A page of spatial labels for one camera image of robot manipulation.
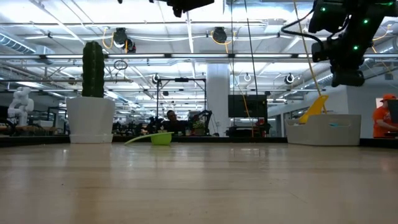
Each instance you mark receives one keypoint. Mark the black wall screen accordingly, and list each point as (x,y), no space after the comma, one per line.
(247,105)

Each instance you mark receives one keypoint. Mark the black computer monitor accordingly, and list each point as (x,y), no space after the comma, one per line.
(393,110)

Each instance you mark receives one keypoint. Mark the black gantry frame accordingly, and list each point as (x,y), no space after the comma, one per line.
(182,80)

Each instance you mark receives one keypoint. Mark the person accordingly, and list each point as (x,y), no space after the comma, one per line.
(382,119)
(172,124)

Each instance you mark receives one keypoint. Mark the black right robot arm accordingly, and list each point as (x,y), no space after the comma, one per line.
(373,18)

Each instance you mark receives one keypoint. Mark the yellow measuring cup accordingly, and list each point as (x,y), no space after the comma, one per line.
(315,109)

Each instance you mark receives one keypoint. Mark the green measuring cup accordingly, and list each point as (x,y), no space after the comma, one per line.
(161,139)

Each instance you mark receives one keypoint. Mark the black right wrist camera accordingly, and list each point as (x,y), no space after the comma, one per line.
(320,52)

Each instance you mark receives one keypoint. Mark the white humanoid robot figure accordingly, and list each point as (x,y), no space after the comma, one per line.
(20,105)

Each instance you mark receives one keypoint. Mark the black aluminium table frame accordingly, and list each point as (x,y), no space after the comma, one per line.
(31,141)

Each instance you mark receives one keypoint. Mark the grey plastic basket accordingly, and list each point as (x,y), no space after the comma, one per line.
(311,133)

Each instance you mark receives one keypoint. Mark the white building column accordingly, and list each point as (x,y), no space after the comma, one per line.
(217,93)

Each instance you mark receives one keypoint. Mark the white hexagonal plant pot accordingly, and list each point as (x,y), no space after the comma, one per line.
(90,121)

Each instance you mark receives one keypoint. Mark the green cactus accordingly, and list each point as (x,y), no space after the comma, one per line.
(93,71)

